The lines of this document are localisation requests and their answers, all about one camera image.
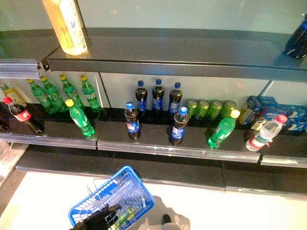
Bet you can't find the black shelf with clear rail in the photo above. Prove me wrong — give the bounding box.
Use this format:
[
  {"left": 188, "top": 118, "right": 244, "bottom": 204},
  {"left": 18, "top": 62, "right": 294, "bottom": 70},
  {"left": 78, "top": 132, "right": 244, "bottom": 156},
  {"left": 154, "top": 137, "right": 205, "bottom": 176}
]
[
  {"left": 222, "top": 160, "right": 307, "bottom": 199},
  {"left": 15, "top": 143, "right": 113, "bottom": 183},
  {"left": 105, "top": 153, "right": 227, "bottom": 192},
  {"left": 0, "top": 103, "right": 108, "bottom": 150},
  {"left": 95, "top": 107, "right": 262, "bottom": 164},
  {"left": 242, "top": 129, "right": 307, "bottom": 168}
]

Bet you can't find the silver right robot leg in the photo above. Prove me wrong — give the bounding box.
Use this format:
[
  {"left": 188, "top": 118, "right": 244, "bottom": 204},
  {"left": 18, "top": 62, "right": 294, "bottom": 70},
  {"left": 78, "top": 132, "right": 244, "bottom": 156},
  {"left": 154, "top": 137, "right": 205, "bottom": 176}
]
[{"left": 161, "top": 214, "right": 191, "bottom": 230}]

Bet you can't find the blue Oreo cookie pack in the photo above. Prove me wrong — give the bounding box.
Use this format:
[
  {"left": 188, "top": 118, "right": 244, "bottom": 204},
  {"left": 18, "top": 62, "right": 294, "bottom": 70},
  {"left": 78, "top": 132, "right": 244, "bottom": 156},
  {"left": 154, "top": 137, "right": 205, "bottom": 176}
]
[
  {"left": 280, "top": 117, "right": 307, "bottom": 132},
  {"left": 263, "top": 104, "right": 307, "bottom": 119}
]

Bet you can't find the small tan snack pack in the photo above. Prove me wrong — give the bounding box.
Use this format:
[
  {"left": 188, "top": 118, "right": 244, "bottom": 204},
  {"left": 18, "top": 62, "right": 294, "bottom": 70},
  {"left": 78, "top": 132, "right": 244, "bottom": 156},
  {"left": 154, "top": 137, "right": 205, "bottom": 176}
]
[{"left": 250, "top": 118, "right": 268, "bottom": 131}]

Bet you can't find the clear water bottle red label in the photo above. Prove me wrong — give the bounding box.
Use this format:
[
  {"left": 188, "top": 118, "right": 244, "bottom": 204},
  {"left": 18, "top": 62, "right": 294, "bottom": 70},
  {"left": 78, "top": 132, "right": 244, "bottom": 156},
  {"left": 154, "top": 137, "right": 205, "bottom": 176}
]
[{"left": 246, "top": 115, "right": 288, "bottom": 152}]

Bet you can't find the small yellow tea bottle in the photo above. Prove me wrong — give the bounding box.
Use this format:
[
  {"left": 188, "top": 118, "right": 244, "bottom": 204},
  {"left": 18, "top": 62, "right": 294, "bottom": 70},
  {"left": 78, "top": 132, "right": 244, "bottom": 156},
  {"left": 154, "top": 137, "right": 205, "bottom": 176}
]
[{"left": 0, "top": 82, "right": 27, "bottom": 108}]

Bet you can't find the Coca-Cola bottle red cap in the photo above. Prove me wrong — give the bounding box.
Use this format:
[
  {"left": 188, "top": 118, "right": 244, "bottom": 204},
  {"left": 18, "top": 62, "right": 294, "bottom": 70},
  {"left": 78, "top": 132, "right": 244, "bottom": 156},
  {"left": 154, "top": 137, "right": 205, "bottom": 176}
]
[
  {"left": 2, "top": 97, "right": 45, "bottom": 134},
  {"left": 0, "top": 103, "right": 11, "bottom": 132}
]

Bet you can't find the green Sprite bottle yellow cap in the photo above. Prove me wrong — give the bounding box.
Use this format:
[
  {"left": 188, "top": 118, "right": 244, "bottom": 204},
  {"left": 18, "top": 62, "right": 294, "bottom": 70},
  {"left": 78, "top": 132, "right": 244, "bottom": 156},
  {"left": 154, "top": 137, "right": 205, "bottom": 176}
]
[
  {"left": 26, "top": 79, "right": 57, "bottom": 115},
  {"left": 39, "top": 76, "right": 68, "bottom": 113},
  {"left": 207, "top": 109, "right": 241, "bottom": 150},
  {"left": 59, "top": 74, "right": 84, "bottom": 110},
  {"left": 65, "top": 99, "right": 95, "bottom": 138}
]

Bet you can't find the green drink can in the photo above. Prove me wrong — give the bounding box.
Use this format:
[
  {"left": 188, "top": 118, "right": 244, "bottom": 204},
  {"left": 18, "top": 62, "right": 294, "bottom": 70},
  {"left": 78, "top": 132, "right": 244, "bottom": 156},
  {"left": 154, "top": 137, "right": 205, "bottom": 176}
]
[
  {"left": 220, "top": 100, "right": 237, "bottom": 119},
  {"left": 186, "top": 99, "right": 199, "bottom": 119},
  {"left": 195, "top": 99, "right": 210, "bottom": 120},
  {"left": 207, "top": 100, "right": 224, "bottom": 120}
]

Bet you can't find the Pepsi cola bottle blue cap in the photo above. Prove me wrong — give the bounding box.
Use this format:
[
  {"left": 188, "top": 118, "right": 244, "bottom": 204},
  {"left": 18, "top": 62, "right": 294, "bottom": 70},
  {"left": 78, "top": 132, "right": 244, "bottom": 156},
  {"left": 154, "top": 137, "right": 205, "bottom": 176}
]
[
  {"left": 123, "top": 102, "right": 142, "bottom": 141},
  {"left": 135, "top": 80, "right": 149, "bottom": 118},
  {"left": 169, "top": 106, "right": 190, "bottom": 146},
  {"left": 167, "top": 81, "right": 183, "bottom": 115},
  {"left": 152, "top": 79, "right": 165, "bottom": 115},
  {"left": 283, "top": 14, "right": 307, "bottom": 60}
]

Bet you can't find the grey shelf with clear rail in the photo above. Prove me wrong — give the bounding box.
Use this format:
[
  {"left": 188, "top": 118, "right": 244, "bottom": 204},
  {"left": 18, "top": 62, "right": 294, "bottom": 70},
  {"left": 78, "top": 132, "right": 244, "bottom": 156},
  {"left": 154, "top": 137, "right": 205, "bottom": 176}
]
[{"left": 0, "top": 30, "right": 60, "bottom": 80}]

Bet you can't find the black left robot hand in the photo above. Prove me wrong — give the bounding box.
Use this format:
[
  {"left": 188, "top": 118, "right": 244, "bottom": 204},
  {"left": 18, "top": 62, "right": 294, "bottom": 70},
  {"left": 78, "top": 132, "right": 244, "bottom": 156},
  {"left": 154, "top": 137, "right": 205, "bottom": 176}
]
[{"left": 73, "top": 203, "right": 120, "bottom": 230}]

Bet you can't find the green bottle in basket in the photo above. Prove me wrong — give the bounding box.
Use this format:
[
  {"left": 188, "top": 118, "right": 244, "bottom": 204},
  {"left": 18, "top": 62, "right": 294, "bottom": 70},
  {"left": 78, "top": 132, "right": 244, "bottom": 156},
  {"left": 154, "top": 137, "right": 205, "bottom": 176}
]
[{"left": 109, "top": 206, "right": 136, "bottom": 230}]

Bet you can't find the blue plastic shopping basket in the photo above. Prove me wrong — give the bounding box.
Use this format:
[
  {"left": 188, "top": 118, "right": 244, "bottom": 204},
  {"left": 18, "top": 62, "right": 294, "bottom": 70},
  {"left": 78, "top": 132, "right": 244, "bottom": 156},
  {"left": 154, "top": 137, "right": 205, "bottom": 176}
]
[{"left": 68, "top": 165, "right": 155, "bottom": 230}]

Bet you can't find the large yellow tea bottle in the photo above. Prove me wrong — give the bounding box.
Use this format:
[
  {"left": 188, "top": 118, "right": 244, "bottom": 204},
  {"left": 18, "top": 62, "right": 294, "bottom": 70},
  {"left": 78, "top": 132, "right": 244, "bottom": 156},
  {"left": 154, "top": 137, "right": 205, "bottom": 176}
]
[{"left": 42, "top": 0, "right": 88, "bottom": 56}]

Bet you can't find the grey metal shelf without rail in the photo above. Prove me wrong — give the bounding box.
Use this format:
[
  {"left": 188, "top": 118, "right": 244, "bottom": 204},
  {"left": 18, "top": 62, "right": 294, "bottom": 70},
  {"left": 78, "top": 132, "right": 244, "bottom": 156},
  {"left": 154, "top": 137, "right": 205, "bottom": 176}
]
[{"left": 42, "top": 27, "right": 307, "bottom": 83}]

